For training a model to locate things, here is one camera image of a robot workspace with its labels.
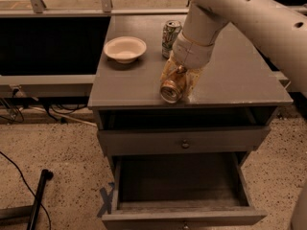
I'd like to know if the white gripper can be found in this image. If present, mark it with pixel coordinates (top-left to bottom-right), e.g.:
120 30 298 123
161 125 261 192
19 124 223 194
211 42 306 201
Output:
160 32 215 97

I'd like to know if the orange soda can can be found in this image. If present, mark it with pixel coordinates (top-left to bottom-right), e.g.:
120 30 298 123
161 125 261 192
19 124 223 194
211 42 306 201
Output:
160 66 187 104

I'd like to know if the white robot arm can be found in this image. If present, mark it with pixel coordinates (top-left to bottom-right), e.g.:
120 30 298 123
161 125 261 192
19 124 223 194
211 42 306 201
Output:
161 0 307 94

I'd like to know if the green white soda can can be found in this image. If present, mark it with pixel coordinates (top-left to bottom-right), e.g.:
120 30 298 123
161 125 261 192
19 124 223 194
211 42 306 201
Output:
162 20 182 58

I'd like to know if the round top drawer knob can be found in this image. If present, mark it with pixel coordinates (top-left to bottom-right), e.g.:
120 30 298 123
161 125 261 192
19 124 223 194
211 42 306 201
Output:
181 140 190 149

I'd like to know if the grey drawer cabinet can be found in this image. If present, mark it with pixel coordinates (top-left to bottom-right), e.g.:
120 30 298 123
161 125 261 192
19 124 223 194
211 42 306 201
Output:
89 15 291 230

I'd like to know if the open middle grey drawer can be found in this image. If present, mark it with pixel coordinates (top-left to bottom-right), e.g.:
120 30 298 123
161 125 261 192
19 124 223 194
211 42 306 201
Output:
102 152 267 230

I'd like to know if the white paper bowl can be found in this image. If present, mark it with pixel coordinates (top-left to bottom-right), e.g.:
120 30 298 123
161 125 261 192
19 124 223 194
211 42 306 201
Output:
104 36 147 64

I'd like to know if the black metal stand leg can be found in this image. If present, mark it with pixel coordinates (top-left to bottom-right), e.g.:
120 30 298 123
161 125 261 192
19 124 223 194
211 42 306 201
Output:
27 169 53 230

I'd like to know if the grey metal railing frame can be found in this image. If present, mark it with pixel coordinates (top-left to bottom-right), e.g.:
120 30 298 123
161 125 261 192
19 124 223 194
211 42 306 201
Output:
0 0 307 98

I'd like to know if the black cable bundle under rail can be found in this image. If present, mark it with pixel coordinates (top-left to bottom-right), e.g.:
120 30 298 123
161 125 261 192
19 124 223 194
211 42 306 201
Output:
0 87 89 125

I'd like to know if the black floor cable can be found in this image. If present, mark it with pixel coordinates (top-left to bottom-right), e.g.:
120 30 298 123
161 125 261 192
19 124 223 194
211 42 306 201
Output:
0 150 53 230

